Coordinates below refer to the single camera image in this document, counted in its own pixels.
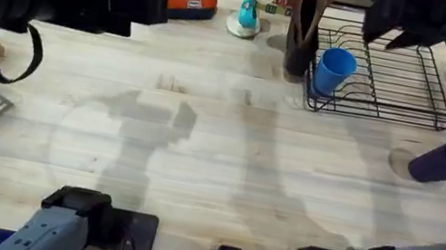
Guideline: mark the teal cup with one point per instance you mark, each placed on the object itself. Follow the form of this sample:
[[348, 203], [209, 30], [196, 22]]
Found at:
[[248, 12]]

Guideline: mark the wooden toy blocks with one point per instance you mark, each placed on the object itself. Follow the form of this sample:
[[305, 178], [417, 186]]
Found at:
[[279, 8]]

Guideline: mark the brown wooden spoon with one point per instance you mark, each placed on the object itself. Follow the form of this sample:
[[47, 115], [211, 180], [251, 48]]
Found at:
[[324, 5], [295, 0]]

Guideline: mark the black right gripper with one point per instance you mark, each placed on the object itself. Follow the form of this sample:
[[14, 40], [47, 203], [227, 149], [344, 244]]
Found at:
[[426, 14]]

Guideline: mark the blue plastic cup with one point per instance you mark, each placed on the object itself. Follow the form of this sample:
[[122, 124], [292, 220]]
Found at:
[[331, 72]]

